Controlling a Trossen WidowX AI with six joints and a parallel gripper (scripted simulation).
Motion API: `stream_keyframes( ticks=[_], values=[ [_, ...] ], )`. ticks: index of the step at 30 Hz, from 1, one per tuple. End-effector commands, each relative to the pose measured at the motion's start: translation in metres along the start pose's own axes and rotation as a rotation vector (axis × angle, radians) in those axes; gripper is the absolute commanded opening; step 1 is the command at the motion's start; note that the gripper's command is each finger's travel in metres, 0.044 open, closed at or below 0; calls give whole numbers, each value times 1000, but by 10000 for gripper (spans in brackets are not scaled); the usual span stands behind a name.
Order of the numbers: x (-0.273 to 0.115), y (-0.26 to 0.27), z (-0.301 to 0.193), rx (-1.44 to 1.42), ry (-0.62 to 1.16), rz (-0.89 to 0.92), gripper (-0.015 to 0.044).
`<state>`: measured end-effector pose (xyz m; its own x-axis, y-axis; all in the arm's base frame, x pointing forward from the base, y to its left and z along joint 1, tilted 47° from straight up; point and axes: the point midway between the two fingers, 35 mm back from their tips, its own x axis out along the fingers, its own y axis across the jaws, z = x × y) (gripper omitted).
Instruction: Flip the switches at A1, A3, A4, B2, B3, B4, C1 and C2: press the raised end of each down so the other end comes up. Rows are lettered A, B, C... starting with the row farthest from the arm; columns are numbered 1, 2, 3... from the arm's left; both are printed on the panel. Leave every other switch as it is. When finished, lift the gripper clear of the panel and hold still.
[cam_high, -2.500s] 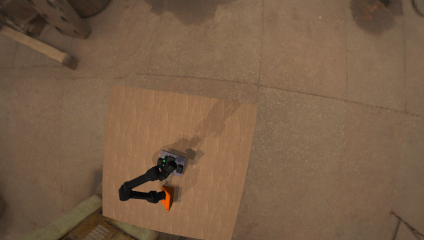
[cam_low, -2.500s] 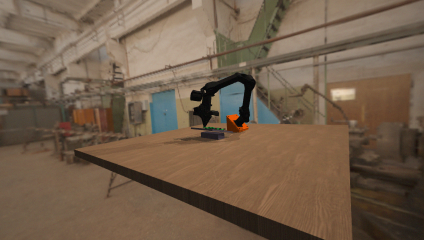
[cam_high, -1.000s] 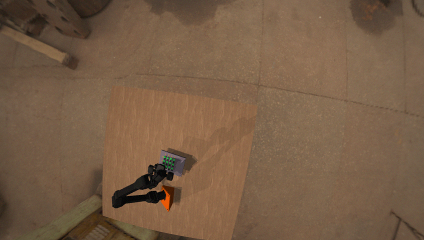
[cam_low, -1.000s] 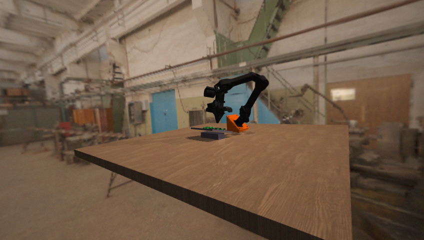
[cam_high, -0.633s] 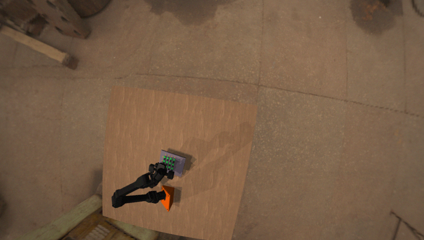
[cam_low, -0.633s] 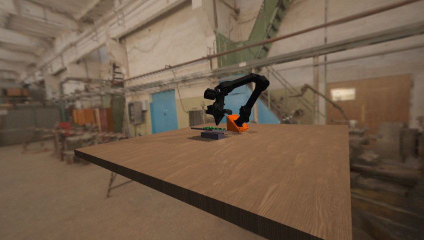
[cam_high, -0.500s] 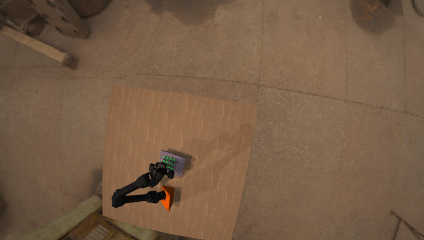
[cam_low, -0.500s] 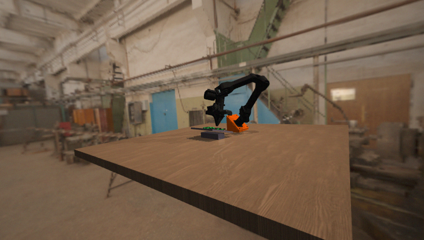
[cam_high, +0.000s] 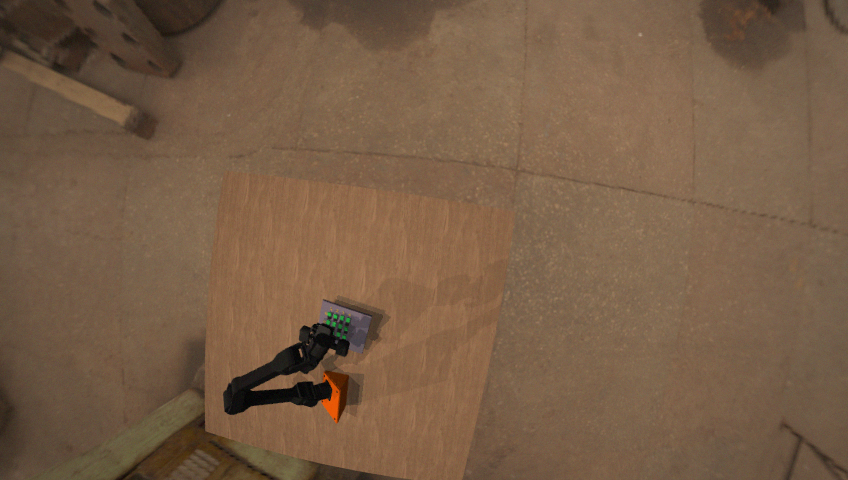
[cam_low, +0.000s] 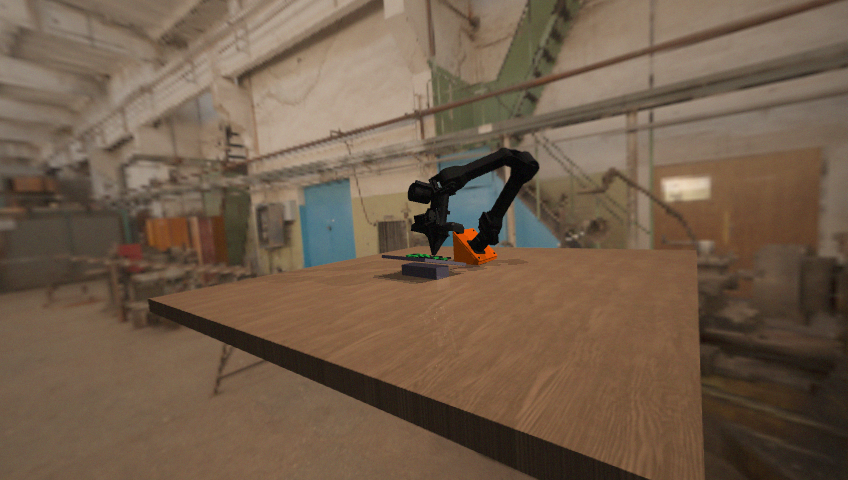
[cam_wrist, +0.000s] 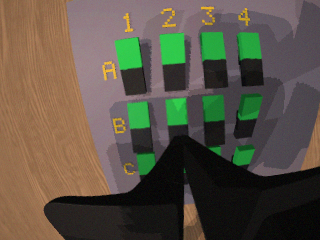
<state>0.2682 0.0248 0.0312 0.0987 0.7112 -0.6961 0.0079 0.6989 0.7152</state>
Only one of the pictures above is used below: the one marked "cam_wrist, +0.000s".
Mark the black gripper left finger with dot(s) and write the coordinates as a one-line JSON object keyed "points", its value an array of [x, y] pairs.
{"points": [[154, 210]]}

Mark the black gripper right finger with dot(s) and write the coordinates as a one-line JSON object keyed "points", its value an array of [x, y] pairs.
{"points": [[233, 202]]}

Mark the grey switch panel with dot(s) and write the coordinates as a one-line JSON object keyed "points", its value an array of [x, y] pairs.
{"points": [[242, 77]]}

